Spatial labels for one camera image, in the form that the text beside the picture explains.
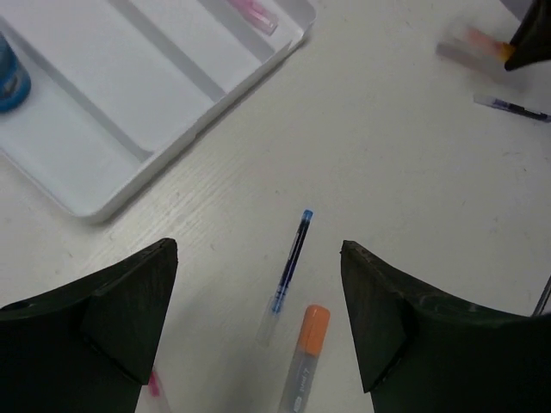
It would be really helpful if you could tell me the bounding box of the white divided organizer tray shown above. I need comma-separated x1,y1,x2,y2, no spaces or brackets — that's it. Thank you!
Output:
1,1,316,222

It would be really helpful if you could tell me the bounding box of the green pen refill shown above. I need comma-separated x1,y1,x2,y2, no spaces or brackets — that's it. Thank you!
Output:
532,277,551,317

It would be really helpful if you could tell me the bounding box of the blue correction tape roll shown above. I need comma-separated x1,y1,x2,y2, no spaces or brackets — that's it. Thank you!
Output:
0,34,31,114

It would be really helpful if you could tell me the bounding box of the dark blue pen refill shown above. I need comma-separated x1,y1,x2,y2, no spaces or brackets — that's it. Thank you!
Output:
474,95,550,124

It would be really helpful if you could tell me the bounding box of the purple cap highlighter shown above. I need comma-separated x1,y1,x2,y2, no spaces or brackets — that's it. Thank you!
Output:
228,0,278,35

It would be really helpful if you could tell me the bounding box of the orange cap highlighter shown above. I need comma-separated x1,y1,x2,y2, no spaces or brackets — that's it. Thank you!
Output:
278,305,331,413

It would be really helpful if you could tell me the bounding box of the yellow cap highlighter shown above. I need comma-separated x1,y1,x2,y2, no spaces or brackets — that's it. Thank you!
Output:
435,25,515,83

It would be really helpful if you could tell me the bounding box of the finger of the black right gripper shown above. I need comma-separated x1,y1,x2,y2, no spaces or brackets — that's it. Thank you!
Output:
503,0,550,71

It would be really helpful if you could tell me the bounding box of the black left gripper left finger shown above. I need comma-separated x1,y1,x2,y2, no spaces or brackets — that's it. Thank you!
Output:
1,238,178,412

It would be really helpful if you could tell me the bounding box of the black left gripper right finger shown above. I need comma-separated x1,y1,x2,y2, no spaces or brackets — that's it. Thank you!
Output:
341,241,550,412

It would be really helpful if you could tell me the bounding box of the red pen refill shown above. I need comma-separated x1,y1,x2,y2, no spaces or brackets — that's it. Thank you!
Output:
147,370,171,413

